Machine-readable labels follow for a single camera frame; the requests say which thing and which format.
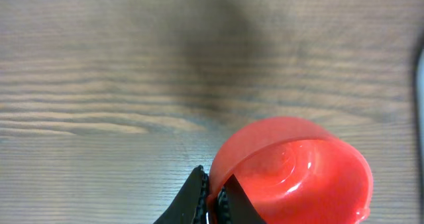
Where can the white digital kitchen scale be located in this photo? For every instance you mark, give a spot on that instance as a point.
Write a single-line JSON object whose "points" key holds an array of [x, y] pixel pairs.
{"points": [[419, 102]]}

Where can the red plastic measuring scoop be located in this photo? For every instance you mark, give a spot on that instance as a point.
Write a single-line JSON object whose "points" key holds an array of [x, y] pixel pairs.
{"points": [[294, 171]]}

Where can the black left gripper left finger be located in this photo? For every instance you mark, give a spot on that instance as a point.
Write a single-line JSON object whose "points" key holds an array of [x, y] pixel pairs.
{"points": [[189, 205]]}

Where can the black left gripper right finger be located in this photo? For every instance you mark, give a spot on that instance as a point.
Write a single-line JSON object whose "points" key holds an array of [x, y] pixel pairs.
{"points": [[234, 206]]}

